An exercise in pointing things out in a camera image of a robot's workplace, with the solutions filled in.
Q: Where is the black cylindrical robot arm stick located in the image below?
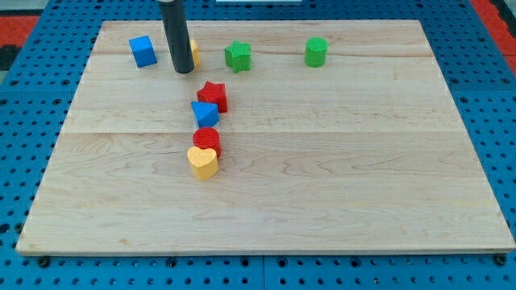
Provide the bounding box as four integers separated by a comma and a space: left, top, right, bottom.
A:
157, 0, 194, 73

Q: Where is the light wooden board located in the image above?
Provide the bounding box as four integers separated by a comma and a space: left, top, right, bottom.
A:
16, 20, 515, 256

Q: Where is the red cylinder block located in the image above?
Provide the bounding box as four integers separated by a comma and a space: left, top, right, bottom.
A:
193, 127, 222, 158

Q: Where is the yellow heart block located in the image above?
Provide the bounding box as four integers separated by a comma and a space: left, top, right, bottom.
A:
187, 147, 218, 180

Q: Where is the blue triangle block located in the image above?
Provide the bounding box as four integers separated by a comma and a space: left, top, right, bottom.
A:
191, 101, 219, 128

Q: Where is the red star block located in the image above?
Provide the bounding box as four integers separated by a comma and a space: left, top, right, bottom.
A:
197, 81, 228, 113

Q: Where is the green star block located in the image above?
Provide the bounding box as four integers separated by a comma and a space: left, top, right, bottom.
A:
224, 40, 252, 73

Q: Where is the yellow block behind stick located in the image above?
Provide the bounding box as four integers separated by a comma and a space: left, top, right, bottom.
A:
190, 39, 201, 68

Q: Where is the green cylinder block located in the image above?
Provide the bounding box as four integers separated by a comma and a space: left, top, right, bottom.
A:
304, 37, 328, 68

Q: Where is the blue cube block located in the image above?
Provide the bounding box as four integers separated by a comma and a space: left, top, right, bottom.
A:
128, 35, 157, 68

